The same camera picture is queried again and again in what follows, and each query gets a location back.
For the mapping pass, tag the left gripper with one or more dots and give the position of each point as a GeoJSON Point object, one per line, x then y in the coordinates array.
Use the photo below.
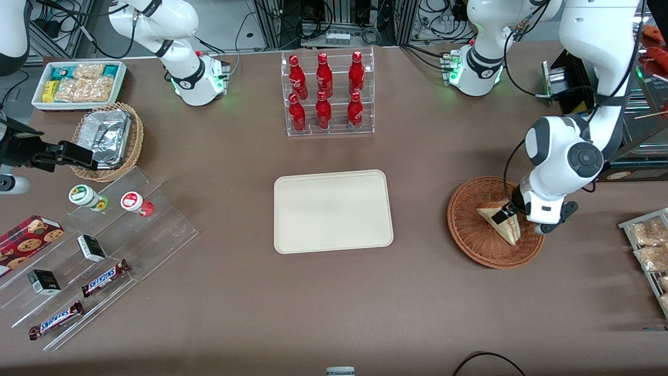
{"type": "Point", "coordinates": [516, 200]}

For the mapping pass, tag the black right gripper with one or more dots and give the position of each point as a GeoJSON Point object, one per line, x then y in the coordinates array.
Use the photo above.
{"type": "Point", "coordinates": [21, 150]}

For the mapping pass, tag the triangular sandwich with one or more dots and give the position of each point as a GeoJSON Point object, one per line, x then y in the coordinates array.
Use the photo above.
{"type": "Point", "coordinates": [492, 213]}

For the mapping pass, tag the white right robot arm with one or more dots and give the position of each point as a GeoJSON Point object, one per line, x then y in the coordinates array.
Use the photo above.
{"type": "Point", "coordinates": [193, 78]}

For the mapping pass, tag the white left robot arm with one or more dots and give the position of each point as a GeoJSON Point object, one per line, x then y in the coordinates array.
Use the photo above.
{"type": "Point", "coordinates": [589, 31]}

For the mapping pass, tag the dark brown wicker basket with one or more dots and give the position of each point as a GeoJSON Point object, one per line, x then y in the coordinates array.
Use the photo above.
{"type": "Point", "coordinates": [469, 235]}

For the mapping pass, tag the light brown wicker basket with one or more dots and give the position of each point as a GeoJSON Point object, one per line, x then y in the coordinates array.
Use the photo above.
{"type": "Point", "coordinates": [136, 138]}

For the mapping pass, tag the tray of packaged snacks right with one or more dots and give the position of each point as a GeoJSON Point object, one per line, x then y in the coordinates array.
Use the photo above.
{"type": "Point", "coordinates": [639, 261]}

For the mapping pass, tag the beige plastic tray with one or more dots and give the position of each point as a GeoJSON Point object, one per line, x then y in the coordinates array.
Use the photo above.
{"type": "Point", "coordinates": [334, 211]}

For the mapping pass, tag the green lidded white cup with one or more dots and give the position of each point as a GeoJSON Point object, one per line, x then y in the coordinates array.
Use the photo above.
{"type": "Point", "coordinates": [83, 195]}

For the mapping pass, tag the aluminium foil container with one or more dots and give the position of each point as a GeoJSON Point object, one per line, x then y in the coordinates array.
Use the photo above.
{"type": "Point", "coordinates": [107, 136]}

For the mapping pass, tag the white plastic snack bin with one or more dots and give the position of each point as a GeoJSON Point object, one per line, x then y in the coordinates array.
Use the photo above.
{"type": "Point", "coordinates": [39, 102]}

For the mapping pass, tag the yellow snack packet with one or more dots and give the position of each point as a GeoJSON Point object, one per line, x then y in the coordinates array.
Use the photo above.
{"type": "Point", "coordinates": [49, 91]}

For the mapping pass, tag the clear bagged pastry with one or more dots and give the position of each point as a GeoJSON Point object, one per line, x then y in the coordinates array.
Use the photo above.
{"type": "Point", "coordinates": [86, 90]}
{"type": "Point", "coordinates": [652, 258]}
{"type": "Point", "coordinates": [88, 70]}
{"type": "Point", "coordinates": [647, 232]}

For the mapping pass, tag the red lidded white cup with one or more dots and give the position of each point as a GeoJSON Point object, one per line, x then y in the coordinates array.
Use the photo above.
{"type": "Point", "coordinates": [133, 201]}

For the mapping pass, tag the teal snack packet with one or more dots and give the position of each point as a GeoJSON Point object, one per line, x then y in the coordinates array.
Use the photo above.
{"type": "Point", "coordinates": [61, 72]}
{"type": "Point", "coordinates": [110, 70]}

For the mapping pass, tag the red cookie box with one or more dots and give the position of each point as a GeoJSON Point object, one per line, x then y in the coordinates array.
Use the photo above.
{"type": "Point", "coordinates": [26, 243]}

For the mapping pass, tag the small black box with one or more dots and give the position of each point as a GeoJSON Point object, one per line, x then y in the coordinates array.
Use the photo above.
{"type": "Point", "coordinates": [44, 282]}
{"type": "Point", "coordinates": [91, 248]}

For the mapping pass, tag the clear acrylic stepped display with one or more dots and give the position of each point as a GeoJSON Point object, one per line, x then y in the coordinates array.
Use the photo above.
{"type": "Point", "coordinates": [156, 235]}

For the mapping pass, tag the Snickers chocolate bar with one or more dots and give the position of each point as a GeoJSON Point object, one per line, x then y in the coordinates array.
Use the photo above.
{"type": "Point", "coordinates": [104, 278]}
{"type": "Point", "coordinates": [55, 320]}

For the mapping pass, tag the black food warmer cabinet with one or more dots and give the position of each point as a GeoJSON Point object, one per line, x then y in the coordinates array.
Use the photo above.
{"type": "Point", "coordinates": [562, 78]}

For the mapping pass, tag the red cola bottle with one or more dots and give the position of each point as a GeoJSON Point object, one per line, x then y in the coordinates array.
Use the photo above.
{"type": "Point", "coordinates": [297, 115]}
{"type": "Point", "coordinates": [296, 75]}
{"type": "Point", "coordinates": [323, 112]}
{"type": "Point", "coordinates": [355, 112]}
{"type": "Point", "coordinates": [356, 73]}
{"type": "Point", "coordinates": [324, 75]}

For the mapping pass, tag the clear acrylic bottle rack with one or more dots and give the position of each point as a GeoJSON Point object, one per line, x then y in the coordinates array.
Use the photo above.
{"type": "Point", "coordinates": [339, 128]}

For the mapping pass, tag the small grey device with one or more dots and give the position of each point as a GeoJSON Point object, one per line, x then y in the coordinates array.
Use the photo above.
{"type": "Point", "coordinates": [340, 371]}

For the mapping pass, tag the white power strip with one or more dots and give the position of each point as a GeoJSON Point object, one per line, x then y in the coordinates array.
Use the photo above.
{"type": "Point", "coordinates": [337, 38]}

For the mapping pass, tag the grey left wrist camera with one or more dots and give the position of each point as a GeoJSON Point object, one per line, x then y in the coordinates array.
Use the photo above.
{"type": "Point", "coordinates": [558, 215]}

